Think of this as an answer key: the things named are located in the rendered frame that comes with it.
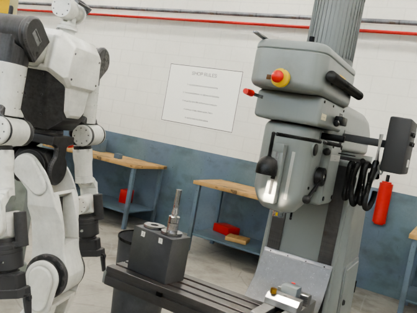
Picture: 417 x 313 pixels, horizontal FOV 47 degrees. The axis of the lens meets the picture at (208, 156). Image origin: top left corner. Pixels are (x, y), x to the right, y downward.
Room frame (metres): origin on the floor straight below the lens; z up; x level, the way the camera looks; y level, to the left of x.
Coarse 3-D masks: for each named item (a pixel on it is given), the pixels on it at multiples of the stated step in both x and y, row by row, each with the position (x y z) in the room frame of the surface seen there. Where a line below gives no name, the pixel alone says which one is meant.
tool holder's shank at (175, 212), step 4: (176, 192) 1.94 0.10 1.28; (180, 192) 1.94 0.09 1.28; (176, 196) 1.94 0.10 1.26; (180, 196) 1.95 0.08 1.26; (176, 200) 1.94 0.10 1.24; (180, 200) 1.95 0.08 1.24; (176, 204) 1.94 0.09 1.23; (176, 208) 1.94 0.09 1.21; (172, 212) 1.94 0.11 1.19; (176, 212) 1.94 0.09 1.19; (176, 216) 1.94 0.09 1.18
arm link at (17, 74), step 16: (0, 64) 1.29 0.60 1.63; (16, 64) 1.30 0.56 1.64; (0, 80) 1.29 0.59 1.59; (16, 80) 1.30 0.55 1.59; (0, 96) 1.29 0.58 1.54; (16, 96) 1.31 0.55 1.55; (0, 112) 1.27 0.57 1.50; (16, 112) 1.32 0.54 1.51; (0, 128) 1.26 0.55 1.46; (32, 128) 1.37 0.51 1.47; (0, 144) 1.26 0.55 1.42
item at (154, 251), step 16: (144, 224) 2.00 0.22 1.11; (160, 224) 2.04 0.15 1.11; (144, 240) 1.95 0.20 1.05; (160, 240) 1.90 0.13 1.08; (176, 240) 1.89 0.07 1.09; (144, 256) 1.94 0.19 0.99; (160, 256) 1.89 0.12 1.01; (176, 256) 1.90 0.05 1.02; (144, 272) 1.94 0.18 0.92; (160, 272) 1.89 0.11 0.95; (176, 272) 1.92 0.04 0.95
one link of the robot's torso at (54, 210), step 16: (16, 160) 1.47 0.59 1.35; (32, 160) 1.46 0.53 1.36; (32, 176) 1.46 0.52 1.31; (32, 192) 1.46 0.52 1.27; (48, 192) 1.46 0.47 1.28; (64, 192) 1.53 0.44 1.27; (32, 208) 1.47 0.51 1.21; (48, 208) 1.46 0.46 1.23; (64, 208) 1.58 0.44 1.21; (32, 224) 1.49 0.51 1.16; (48, 224) 1.48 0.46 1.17; (64, 224) 1.57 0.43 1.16; (32, 240) 1.49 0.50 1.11; (48, 240) 1.48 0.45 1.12; (64, 240) 1.47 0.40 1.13; (32, 256) 1.49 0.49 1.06; (48, 256) 1.46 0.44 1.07; (64, 256) 1.47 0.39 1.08; (80, 256) 1.56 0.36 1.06; (64, 272) 1.45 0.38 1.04; (80, 272) 1.54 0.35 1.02; (64, 288) 1.46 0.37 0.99
